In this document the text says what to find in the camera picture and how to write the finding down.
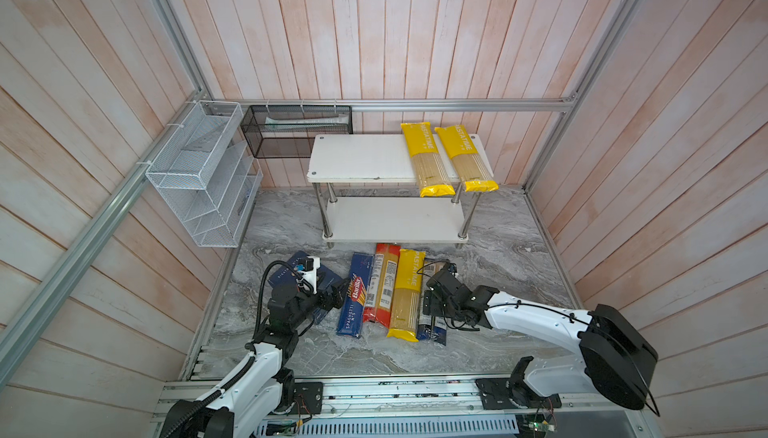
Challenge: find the black mesh wall basket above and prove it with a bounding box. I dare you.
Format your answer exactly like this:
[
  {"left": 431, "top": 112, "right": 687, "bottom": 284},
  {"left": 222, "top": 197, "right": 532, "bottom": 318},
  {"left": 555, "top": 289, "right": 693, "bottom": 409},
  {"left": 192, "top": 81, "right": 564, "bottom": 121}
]
[{"left": 240, "top": 104, "right": 354, "bottom": 159}]

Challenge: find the blue Barilla rigatoni box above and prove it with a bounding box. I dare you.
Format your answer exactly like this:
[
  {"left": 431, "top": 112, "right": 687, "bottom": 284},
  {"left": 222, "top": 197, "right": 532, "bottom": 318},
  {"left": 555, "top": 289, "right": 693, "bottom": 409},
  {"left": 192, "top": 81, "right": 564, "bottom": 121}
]
[{"left": 267, "top": 251, "right": 345, "bottom": 329}]

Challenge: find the white two-tier shelf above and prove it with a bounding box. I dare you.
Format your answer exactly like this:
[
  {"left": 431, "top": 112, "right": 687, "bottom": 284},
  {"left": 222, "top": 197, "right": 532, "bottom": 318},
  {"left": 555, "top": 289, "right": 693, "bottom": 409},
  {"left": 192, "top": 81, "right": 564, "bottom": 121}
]
[{"left": 307, "top": 134, "right": 480, "bottom": 246}]

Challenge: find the white wire mesh organizer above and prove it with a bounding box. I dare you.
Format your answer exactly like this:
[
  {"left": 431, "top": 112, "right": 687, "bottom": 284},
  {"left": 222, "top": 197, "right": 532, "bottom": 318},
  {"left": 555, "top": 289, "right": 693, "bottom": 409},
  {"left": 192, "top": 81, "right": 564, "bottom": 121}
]
[{"left": 146, "top": 101, "right": 263, "bottom": 248}]

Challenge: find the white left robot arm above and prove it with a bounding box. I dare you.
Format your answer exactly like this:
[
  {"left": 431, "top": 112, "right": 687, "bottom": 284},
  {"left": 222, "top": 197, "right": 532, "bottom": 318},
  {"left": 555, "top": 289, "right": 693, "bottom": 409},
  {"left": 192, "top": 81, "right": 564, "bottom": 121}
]
[{"left": 160, "top": 279, "right": 350, "bottom": 437}]

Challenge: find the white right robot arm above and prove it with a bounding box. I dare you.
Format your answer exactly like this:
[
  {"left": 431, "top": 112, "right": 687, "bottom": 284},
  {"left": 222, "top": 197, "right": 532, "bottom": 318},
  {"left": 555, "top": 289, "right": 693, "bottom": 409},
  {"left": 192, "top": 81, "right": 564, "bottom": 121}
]
[{"left": 424, "top": 262, "right": 659, "bottom": 413}]

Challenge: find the yellow pastatime spaghetti bag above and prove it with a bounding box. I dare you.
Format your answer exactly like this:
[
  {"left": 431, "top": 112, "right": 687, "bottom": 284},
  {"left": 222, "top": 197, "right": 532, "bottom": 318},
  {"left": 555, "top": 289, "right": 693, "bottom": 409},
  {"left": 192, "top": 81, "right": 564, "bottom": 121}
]
[
  {"left": 401, "top": 122, "right": 455, "bottom": 198},
  {"left": 387, "top": 249, "right": 426, "bottom": 342},
  {"left": 435, "top": 124, "right": 499, "bottom": 193}
]

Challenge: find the clear blue-ended spaghetti bag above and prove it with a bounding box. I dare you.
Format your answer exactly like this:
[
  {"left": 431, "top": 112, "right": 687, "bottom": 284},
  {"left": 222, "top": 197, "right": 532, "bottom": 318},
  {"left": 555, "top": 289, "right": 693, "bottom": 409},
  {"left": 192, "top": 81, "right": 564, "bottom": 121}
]
[{"left": 416, "top": 258, "right": 447, "bottom": 346}]

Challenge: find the red spaghetti bag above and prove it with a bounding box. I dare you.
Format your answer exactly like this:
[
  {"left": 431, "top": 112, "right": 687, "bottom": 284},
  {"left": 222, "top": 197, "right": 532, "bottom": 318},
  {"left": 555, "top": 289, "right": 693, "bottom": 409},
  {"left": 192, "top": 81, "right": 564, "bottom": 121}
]
[{"left": 363, "top": 243, "right": 401, "bottom": 328}]

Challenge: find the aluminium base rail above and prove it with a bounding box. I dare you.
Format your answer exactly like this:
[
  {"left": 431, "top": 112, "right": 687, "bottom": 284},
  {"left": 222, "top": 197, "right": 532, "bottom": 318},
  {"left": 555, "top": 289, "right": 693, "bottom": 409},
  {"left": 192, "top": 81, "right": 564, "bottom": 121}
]
[{"left": 149, "top": 374, "right": 601, "bottom": 438}]

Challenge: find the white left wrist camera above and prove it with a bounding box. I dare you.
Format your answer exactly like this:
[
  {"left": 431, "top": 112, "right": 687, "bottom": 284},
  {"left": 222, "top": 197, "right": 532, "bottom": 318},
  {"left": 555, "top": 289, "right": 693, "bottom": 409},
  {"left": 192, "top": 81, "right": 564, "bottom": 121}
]
[{"left": 294, "top": 256, "right": 320, "bottom": 295}]

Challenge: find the blue Barilla spaghetti bag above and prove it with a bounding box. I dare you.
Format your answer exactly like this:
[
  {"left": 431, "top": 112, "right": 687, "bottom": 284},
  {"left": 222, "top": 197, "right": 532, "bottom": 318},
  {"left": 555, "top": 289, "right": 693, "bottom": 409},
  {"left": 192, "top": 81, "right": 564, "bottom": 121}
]
[{"left": 336, "top": 253, "right": 374, "bottom": 338}]

